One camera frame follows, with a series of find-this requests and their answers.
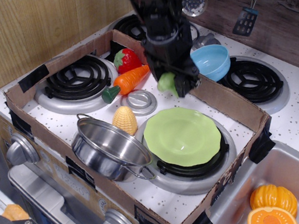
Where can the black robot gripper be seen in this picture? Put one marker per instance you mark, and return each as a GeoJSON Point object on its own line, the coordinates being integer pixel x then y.
{"type": "Point", "coordinates": [167, 47]}

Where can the green toy broccoli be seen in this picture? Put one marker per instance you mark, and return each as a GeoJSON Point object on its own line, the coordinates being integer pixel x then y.
{"type": "Point", "coordinates": [166, 83]}

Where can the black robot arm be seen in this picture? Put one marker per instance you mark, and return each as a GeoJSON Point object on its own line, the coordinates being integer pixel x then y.
{"type": "Point", "coordinates": [172, 9]}

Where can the stainless steel pot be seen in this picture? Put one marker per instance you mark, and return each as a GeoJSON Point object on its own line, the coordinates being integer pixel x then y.
{"type": "Point", "coordinates": [110, 151]}

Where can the silver centre stove knob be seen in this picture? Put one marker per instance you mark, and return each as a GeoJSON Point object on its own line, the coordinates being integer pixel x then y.
{"type": "Point", "coordinates": [140, 102]}

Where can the silver stove knob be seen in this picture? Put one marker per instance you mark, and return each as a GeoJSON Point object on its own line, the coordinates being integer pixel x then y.
{"type": "Point", "coordinates": [205, 40]}
{"type": "Point", "coordinates": [140, 102]}

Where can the silver back stove knob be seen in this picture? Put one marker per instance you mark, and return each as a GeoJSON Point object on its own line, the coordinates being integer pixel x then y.
{"type": "Point", "coordinates": [205, 40]}

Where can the light blue plastic bowl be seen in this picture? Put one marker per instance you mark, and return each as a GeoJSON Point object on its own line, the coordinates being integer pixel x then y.
{"type": "Point", "coordinates": [213, 61]}

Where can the orange toy carrot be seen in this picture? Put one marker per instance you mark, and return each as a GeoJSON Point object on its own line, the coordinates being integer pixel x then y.
{"type": "Point", "coordinates": [125, 83]}

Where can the red toy strawberry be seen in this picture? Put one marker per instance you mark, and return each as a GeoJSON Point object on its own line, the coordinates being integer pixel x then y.
{"type": "Point", "coordinates": [126, 60]}

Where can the light green plastic plate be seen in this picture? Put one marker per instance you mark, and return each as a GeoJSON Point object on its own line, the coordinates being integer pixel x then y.
{"type": "Point", "coordinates": [182, 137]}

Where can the yellow toy corn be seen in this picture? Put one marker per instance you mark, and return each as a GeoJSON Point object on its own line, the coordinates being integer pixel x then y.
{"type": "Point", "coordinates": [125, 120]}

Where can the back left black burner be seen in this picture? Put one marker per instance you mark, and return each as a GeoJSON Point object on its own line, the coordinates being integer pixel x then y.
{"type": "Point", "coordinates": [131, 26]}

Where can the black burner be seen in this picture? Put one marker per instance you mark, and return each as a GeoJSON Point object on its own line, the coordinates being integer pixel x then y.
{"type": "Point", "coordinates": [256, 82]}
{"type": "Point", "coordinates": [197, 171]}
{"type": "Point", "coordinates": [131, 26]}
{"type": "Point", "coordinates": [82, 79]}

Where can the hanging silver strainer ladle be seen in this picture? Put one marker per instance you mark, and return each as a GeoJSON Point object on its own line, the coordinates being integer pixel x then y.
{"type": "Point", "coordinates": [194, 8]}

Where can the front left black burner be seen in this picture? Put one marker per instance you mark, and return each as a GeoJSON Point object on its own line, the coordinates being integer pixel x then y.
{"type": "Point", "coordinates": [82, 79]}

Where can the back right black burner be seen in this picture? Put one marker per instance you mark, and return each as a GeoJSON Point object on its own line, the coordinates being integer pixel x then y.
{"type": "Point", "coordinates": [256, 82]}

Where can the hanging silver slotted spatula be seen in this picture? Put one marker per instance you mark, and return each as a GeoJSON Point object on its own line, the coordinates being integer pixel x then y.
{"type": "Point", "coordinates": [246, 20]}

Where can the front right black burner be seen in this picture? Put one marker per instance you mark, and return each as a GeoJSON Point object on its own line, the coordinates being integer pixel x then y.
{"type": "Point", "coordinates": [197, 171]}

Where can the brown cardboard fence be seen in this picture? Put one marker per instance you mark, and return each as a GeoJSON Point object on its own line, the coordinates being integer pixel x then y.
{"type": "Point", "coordinates": [119, 195]}

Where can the silver toy sink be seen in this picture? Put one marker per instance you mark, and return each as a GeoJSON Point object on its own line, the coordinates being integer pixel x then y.
{"type": "Point", "coordinates": [280, 167]}

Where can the orange toy pumpkin half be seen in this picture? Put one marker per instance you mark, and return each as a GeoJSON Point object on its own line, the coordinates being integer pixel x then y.
{"type": "Point", "coordinates": [274, 196]}

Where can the left silver oven knob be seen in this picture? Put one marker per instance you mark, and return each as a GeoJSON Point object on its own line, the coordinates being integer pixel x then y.
{"type": "Point", "coordinates": [21, 151]}

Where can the orange toy below stove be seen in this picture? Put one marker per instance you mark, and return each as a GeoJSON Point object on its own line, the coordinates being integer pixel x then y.
{"type": "Point", "coordinates": [15, 212]}

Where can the silver oven door handle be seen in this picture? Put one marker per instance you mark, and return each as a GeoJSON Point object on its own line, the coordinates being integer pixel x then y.
{"type": "Point", "coordinates": [49, 201]}

